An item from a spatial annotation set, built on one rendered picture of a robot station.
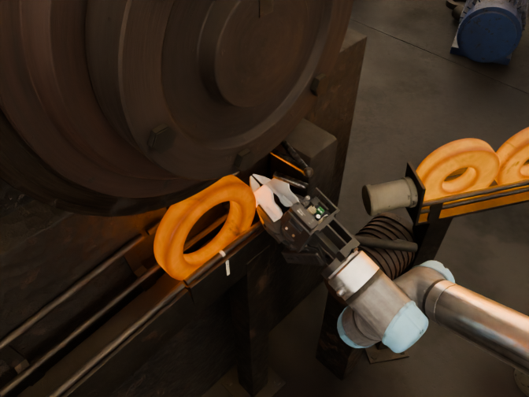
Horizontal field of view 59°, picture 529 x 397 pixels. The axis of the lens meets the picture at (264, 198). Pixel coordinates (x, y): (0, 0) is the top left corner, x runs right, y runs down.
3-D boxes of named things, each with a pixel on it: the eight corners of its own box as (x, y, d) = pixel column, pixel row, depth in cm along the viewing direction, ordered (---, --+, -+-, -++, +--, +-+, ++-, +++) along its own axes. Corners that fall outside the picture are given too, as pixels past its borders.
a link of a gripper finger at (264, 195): (257, 161, 76) (296, 201, 74) (249, 179, 81) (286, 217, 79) (243, 170, 74) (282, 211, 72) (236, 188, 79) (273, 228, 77)
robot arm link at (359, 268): (366, 277, 78) (335, 309, 74) (347, 257, 79) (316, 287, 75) (386, 261, 72) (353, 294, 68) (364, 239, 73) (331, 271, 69)
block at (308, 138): (264, 217, 100) (265, 130, 82) (290, 198, 104) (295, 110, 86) (302, 245, 95) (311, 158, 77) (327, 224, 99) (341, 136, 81)
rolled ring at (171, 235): (256, 162, 70) (241, 152, 72) (155, 229, 62) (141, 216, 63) (257, 237, 84) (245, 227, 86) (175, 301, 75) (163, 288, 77)
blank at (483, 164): (418, 146, 83) (426, 159, 81) (501, 129, 84) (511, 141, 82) (407, 202, 95) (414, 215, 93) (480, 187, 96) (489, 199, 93)
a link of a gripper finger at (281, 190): (270, 151, 77) (308, 191, 75) (262, 170, 82) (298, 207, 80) (257, 161, 76) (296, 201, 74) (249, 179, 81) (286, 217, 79)
